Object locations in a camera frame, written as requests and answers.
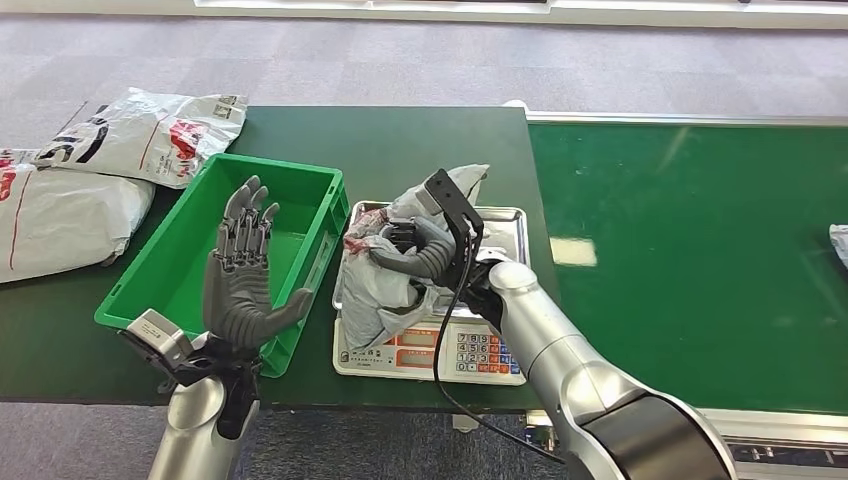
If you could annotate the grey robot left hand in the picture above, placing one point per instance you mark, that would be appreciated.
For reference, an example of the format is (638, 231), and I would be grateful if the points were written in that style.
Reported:
(235, 298)

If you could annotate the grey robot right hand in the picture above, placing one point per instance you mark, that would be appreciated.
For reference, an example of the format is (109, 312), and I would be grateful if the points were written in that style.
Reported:
(397, 258)

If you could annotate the grey mailer package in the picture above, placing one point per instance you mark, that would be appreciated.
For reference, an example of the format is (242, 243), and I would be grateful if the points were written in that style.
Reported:
(371, 298)

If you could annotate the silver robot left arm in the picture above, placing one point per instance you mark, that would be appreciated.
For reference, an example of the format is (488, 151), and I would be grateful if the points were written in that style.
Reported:
(192, 430)

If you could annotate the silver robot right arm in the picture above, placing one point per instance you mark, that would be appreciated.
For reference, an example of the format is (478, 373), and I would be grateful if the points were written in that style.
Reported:
(563, 358)

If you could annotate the white mailer package black print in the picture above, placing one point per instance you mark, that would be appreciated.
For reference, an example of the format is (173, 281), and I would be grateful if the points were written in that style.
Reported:
(146, 132)

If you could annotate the large white mailer package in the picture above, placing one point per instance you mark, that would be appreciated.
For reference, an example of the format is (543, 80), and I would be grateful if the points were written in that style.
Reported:
(60, 218)

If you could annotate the green conveyor belt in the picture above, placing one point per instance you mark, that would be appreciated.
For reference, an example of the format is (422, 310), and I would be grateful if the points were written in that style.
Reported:
(696, 265)

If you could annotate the small pale package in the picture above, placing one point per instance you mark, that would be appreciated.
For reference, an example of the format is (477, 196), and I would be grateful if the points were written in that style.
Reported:
(840, 242)

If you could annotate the green plastic crate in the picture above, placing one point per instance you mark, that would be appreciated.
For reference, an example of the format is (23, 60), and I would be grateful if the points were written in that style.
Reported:
(291, 199)

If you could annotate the white electronic weighing scale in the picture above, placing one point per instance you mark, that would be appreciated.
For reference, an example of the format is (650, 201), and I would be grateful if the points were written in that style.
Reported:
(477, 358)

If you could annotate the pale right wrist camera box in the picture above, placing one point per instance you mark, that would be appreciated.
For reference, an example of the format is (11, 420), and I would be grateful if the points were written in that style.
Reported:
(429, 199)

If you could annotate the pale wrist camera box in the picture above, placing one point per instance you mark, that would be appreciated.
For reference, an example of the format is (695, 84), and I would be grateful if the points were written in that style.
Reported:
(429, 199)
(156, 334)

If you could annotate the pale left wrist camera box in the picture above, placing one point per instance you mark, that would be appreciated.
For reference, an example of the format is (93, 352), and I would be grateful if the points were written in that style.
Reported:
(156, 334)

